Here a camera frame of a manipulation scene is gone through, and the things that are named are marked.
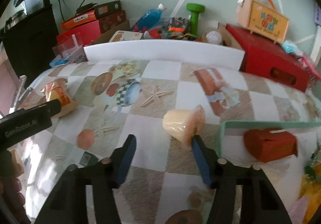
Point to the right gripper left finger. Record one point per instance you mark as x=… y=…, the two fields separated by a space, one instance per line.
x=67 y=201

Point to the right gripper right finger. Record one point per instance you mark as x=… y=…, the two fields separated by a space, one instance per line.
x=260 y=201

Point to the swiss roll snack packet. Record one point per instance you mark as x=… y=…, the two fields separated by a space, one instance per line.
x=57 y=89

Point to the small red gift box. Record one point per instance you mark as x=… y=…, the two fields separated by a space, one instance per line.
x=269 y=144

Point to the pudding jelly cup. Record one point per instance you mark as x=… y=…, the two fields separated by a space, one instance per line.
x=183 y=125

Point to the teal rimmed white tray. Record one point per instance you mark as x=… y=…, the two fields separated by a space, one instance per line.
x=285 y=174

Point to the yellow snack bag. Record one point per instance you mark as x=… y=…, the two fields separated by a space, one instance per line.
x=310 y=188

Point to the green wrapped cake snack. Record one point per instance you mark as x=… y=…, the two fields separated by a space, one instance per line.
x=313 y=161

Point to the clear plastic box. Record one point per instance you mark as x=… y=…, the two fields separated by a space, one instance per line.
x=70 y=50

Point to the orange red stacked boxes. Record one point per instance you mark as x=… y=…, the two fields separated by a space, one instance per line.
x=93 y=23

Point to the checkered picture tablecloth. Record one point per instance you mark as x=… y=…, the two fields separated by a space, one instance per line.
x=119 y=98

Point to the red patterned flat box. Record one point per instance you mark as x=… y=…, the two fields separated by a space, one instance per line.
x=311 y=68

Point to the large red gift box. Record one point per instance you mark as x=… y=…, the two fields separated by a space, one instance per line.
x=266 y=59

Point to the white foam board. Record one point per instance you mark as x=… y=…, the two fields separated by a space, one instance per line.
x=167 y=50

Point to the blue wet wipes pack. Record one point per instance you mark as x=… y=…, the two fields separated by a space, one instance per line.
x=291 y=48

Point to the white round jar lid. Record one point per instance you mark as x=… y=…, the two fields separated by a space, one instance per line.
x=212 y=36

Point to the blue liquid bottle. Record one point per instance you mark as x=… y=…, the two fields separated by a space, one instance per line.
x=149 y=19

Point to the cardboard box of clutter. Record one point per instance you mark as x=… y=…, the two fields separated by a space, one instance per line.
x=176 y=28

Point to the green dumbbell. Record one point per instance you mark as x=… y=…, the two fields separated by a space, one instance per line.
x=195 y=10

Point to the orange wooden handle case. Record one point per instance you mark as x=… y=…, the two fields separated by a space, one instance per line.
x=262 y=17

